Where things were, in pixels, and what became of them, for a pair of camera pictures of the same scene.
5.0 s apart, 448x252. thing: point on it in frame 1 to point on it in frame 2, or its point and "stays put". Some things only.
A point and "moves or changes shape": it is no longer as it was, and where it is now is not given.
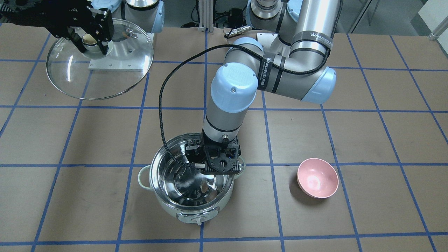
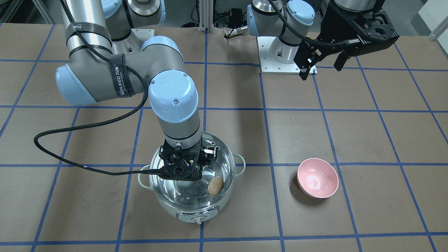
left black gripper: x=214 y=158 to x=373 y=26
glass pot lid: x=92 y=75 moves or changes shape
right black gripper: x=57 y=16 to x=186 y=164
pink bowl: x=317 y=178 stays put
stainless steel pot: x=196 y=197 stays put
